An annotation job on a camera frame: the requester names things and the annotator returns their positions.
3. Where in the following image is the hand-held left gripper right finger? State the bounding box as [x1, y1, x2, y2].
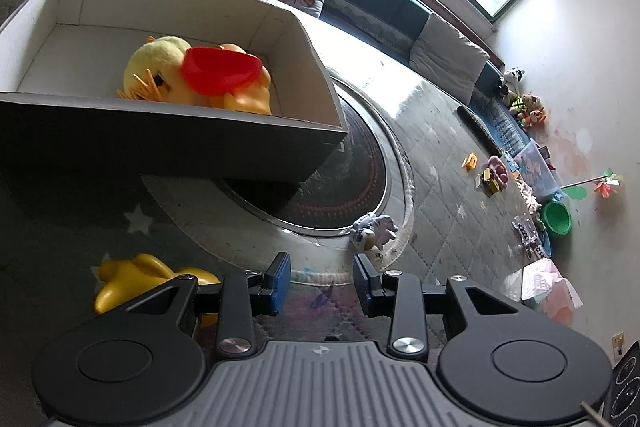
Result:
[353, 253, 521, 360]

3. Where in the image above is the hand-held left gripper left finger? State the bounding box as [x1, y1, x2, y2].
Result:
[125, 252, 292, 358]

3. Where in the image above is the small white blue plush toy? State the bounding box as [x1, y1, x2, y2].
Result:
[350, 213, 399, 253]

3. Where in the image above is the yellow rubber duck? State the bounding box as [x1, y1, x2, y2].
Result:
[94, 253, 221, 333]

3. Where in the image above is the grey cardboard box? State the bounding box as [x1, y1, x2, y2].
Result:
[0, 0, 349, 186]

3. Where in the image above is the yellow plush toy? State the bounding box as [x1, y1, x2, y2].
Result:
[122, 36, 193, 105]

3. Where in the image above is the clear bag of small items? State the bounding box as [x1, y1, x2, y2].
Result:
[512, 214, 549, 259]

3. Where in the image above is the grey quilted star tablecloth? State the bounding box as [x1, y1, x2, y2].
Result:
[0, 0, 556, 358]

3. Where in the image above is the black glass turntable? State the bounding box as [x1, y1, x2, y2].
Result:
[215, 67, 417, 239]

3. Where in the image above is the yellow toy car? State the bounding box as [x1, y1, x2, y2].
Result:
[479, 172, 502, 196]

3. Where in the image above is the pink toy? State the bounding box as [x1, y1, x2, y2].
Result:
[482, 155, 510, 188]

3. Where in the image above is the pink white bag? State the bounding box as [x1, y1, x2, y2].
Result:
[520, 257, 584, 324]

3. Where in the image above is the green plastic bucket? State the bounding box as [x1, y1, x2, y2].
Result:
[542, 199, 574, 237]

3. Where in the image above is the clear plastic storage bin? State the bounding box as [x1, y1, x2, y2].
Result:
[510, 139, 564, 204]

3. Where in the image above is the green yellow stuffed animal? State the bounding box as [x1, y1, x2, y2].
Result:
[507, 94, 532, 116]

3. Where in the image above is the beige sofa cushion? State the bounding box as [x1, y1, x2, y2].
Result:
[410, 14, 491, 105]

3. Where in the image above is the orange stuffed animal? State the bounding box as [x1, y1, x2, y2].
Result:
[521, 96, 548, 128]

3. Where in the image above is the black white stuffed animal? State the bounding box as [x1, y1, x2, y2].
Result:
[500, 68, 526, 96]

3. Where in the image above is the colourful pinwheel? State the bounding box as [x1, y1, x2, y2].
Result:
[562, 168, 625, 201]

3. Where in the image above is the teal sofa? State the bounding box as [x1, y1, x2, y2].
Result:
[147, 0, 532, 160]

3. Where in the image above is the black appliance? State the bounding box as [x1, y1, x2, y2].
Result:
[582, 341, 640, 427]

